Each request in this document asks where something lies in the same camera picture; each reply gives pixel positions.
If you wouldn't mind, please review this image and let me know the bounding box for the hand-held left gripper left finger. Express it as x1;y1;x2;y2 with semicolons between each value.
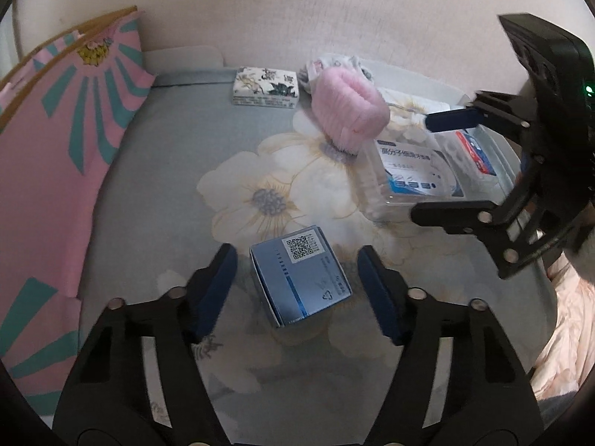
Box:
53;243;239;446

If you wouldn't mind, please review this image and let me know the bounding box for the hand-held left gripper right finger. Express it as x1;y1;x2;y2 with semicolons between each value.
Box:
357;245;544;446

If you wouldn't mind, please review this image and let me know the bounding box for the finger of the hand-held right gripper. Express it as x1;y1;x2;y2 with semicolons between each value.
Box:
410;186;563;280
427;90;541;149

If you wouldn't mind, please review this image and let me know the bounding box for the clear plastic storage bin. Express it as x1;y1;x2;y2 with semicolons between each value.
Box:
360;58;528;224

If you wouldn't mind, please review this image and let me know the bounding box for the clear cotton swab box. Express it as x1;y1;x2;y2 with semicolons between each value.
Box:
361;138;466;222

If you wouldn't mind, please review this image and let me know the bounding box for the blue cardboard box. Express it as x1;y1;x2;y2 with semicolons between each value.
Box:
250;225;353;327

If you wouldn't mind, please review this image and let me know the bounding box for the red and white packet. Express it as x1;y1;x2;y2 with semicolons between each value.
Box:
454;130;497;177

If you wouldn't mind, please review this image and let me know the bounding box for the grey floral bed sheet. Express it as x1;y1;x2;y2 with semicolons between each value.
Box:
77;67;565;446

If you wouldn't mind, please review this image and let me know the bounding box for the pink fluffy headband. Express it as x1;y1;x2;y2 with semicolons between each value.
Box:
309;67;390;157

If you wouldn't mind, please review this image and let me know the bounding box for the patterned white cloth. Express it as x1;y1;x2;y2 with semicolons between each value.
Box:
299;54;374;94

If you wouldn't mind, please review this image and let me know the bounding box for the peach quilt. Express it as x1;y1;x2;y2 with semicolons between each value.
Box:
529;250;595;403

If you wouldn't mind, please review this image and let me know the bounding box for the floral tissue box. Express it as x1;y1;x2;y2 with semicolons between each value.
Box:
232;66;301;110

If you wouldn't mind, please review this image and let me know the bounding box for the pink striped pillow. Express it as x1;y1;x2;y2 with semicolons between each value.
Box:
0;6;156;416

